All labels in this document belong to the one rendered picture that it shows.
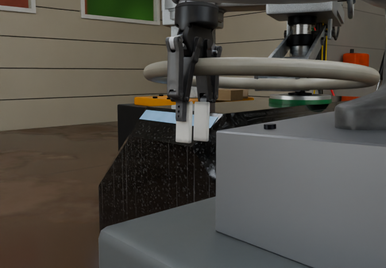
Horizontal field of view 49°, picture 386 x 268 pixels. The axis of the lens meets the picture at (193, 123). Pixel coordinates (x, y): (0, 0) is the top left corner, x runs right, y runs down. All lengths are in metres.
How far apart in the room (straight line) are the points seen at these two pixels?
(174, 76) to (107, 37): 7.48
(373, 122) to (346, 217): 0.06
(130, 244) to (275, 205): 0.10
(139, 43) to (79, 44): 1.29
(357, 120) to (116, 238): 0.17
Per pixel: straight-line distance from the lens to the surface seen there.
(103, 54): 8.09
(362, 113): 0.27
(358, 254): 0.24
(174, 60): 0.69
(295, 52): 1.54
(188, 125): 0.71
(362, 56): 4.82
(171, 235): 0.29
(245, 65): 0.69
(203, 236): 0.29
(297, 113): 1.36
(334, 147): 0.23
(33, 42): 7.52
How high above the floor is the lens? 0.91
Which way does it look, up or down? 7 degrees down
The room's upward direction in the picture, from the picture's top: straight up
